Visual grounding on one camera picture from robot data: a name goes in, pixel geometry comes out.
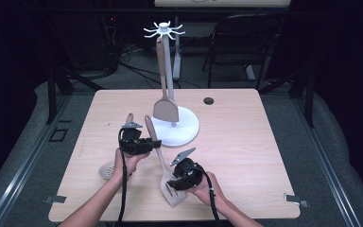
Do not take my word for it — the black folding chair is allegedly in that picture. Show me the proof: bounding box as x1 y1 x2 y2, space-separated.
201 12 284 91

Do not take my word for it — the white table foot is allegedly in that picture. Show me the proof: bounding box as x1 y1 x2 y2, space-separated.
244 63 257 82

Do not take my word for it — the dark equipment cabinet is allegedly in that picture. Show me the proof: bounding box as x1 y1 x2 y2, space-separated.
60 12 121 72

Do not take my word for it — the person's left hand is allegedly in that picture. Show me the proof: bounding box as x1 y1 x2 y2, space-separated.
112 148 151 183

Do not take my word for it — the beige perforated skimmer spoon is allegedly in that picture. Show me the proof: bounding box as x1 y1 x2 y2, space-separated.
97 113 135 181

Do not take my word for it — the beige solid spatula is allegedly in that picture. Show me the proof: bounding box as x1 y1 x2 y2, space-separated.
152 37 181 123

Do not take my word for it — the white table leg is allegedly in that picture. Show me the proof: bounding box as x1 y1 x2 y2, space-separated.
172 16 183 81

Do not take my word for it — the white utensil stand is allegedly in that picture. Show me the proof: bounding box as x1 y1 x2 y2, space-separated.
143 20 200 148

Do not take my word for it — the person's right hand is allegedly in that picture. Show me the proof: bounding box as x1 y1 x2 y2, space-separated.
187 171 227 208

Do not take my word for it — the aluminium floor rail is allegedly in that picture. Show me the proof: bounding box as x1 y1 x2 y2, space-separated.
291 94 363 227
0 94 73 227

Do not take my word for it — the grey metal table bracket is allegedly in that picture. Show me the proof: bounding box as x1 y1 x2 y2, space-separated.
283 192 311 209
43 195 68 204

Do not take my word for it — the bundle of floor cables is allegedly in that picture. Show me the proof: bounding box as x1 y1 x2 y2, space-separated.
100 15 202 90

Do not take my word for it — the beige slotted spatula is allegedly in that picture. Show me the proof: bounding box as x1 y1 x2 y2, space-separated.
144 114 189 208

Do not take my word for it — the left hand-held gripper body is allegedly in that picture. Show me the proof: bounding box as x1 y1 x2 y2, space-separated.
118 122 149 156

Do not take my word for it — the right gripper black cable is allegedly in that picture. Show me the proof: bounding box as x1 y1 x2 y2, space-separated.
182 165 223 227

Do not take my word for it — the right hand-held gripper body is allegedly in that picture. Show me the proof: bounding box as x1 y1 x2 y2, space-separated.
169 147 204 191

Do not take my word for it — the black metal frame post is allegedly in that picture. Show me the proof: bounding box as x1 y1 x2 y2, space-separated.
45 67 58 125

